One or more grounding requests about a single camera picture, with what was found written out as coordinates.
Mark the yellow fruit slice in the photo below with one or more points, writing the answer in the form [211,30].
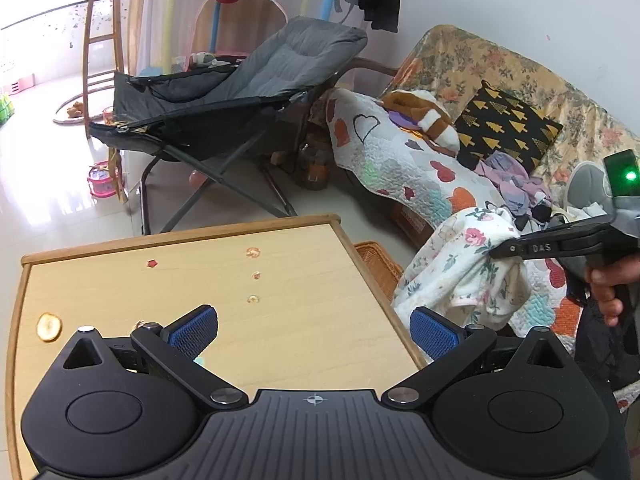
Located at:
[49,327]

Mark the pink low box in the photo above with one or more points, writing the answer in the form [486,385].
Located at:
[17,82]

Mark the mesh play tent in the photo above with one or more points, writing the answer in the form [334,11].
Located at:
[240,15]

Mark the green toy bowling pins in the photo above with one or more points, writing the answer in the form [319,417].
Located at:
[2,107]

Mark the person's right hand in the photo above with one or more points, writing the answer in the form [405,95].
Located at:
[607,285]

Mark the pile of purple clothes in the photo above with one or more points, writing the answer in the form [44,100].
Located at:
[510,185]

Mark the cardboard box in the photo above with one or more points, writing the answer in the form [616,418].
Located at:
[410,215]

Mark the brown white plush toy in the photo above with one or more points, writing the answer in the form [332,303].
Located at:
[425,115]

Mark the pink toy drum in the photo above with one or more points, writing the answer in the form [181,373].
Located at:
[102,180]

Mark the floral covered sofa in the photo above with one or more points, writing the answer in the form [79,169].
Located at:
[500,65]

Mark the pink ball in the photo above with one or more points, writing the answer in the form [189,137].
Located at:
[195,177]

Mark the wicker basket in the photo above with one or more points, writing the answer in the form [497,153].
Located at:
[382,265]

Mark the small brown toy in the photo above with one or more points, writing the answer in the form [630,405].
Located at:
[75,108]

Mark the wooden bar stool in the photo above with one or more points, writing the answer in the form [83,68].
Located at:
[102,15]

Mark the floral white baby garment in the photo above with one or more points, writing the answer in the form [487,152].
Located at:
[470,260]

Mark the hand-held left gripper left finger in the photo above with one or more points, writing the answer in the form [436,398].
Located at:
[192,330]

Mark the orange toy cup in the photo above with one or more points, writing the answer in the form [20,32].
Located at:
[107,115]

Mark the grey fabric item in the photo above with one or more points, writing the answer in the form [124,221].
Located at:
[587,185]

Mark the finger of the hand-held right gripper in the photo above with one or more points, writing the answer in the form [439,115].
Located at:
[530,249]

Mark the black cushion gold trees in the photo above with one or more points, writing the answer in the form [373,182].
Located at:
[505,125]

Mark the grey folding recliner chair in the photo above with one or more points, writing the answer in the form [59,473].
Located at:
[280,60]

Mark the heart patterned quilt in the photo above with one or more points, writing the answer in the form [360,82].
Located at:
[380,160]

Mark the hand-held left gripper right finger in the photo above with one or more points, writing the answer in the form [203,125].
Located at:
[432,332]

